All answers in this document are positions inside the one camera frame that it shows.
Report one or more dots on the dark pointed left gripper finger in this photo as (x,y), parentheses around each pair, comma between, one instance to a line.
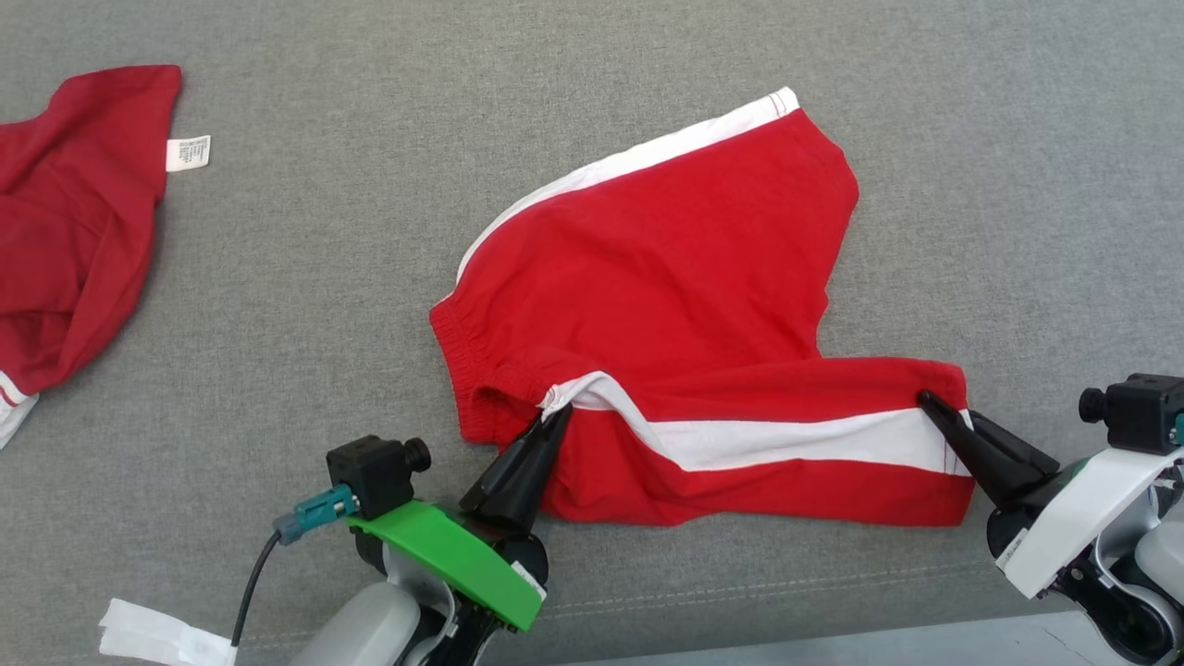
(499,486)
(541,481)

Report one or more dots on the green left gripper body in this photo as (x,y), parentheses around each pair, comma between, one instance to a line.
(444,555)

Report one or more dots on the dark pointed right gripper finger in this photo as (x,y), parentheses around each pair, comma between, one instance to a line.
(980,458)
(1017,449)

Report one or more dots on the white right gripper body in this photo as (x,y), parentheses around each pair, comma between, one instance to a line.
(1064,518)

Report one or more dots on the red shorts white stripe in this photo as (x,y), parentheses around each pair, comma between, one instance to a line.
(666,277)

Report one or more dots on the red jersey white sleeves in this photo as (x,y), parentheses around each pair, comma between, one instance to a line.
(65,231)

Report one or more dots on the grey fabric sofa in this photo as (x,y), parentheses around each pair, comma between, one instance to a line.
(324,277)

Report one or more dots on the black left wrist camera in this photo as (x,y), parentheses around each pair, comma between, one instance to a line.
(370,472)

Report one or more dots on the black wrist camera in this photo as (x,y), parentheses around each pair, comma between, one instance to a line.
(1138,412)
(370,472)

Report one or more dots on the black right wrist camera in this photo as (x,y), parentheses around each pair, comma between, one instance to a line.
(1138,412)

